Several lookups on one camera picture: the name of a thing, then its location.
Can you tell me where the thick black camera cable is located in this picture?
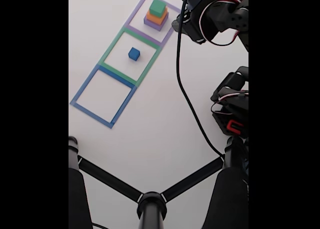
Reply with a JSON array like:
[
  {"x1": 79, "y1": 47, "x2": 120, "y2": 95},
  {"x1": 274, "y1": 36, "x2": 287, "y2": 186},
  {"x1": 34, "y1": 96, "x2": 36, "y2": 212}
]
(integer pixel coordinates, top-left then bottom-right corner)
[{"x1": 176, "y1": 0, "x2": 226, "y2": 157}]

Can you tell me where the white red servo wire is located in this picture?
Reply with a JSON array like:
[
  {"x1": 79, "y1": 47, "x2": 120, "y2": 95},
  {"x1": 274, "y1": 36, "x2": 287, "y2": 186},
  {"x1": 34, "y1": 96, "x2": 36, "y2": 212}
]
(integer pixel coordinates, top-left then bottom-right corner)
[{"x1": 181, "y1": 0, "x2": 245, "y2": 47}]

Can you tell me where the orange block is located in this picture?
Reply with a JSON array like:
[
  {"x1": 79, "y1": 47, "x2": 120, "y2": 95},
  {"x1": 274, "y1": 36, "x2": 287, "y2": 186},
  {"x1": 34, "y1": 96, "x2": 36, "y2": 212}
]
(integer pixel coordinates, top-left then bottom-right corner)
[{"x1": 146, "y1": 10, "x2": 169, "y2": 25}]

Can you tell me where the purple square frame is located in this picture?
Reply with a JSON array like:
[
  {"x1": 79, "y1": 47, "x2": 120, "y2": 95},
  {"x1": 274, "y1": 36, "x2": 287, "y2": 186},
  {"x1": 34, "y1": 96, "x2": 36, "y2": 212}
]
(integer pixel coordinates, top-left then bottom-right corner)
[{"x1": 124, "y1": 0, "x2": 182, "y2": 47}]

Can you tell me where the small blue cube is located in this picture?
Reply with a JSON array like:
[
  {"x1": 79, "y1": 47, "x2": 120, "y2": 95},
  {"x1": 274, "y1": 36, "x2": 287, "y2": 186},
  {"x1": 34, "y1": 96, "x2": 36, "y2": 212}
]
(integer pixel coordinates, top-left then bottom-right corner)
[{"x1": 127, "y1": 47, "x2": 141, "y2": 62}]

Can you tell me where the red table clamp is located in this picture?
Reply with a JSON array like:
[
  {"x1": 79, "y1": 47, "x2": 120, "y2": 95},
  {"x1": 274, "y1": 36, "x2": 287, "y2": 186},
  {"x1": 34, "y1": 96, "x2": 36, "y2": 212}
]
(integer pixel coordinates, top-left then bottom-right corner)
[{"x1": 226, "y1": 119, "x2": 245, "y2": 135}]

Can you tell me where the black camera tripod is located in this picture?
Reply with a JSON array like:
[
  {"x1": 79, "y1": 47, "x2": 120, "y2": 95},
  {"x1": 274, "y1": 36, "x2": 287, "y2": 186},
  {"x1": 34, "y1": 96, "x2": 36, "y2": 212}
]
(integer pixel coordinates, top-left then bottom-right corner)
[{"x1": 68, "y1": 136, "x2": 249, "y2": 229}]

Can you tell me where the green cube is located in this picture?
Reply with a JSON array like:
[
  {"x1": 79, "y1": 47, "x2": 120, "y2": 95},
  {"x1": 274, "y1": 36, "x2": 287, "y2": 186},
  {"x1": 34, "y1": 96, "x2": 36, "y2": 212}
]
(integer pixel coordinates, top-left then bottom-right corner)
[{"x1": 149, "y1": 0, "x2": 168, "y2": 17}]

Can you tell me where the green square frame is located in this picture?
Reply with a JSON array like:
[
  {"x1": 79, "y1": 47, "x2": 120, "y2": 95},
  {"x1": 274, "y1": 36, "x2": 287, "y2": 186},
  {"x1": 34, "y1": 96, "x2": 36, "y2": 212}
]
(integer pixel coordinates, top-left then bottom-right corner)
[{"x1": 97, "y1": 26, "x2": 161, "y2": 87}]

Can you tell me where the blue square frame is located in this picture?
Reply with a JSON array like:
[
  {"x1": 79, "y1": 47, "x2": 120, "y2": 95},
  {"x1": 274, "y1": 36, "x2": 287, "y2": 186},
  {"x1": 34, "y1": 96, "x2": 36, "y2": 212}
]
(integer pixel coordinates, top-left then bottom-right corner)
[{"x1": 69, "y1": 63, "x2": 138, "y2": 129}]

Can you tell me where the purple block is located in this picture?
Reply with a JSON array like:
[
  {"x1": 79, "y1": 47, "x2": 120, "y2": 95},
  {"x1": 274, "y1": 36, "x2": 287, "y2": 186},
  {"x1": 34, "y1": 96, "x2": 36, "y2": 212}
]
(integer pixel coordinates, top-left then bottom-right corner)
[{"x1": 143, "y1": 15, "x2": 169, "y2": 33}]

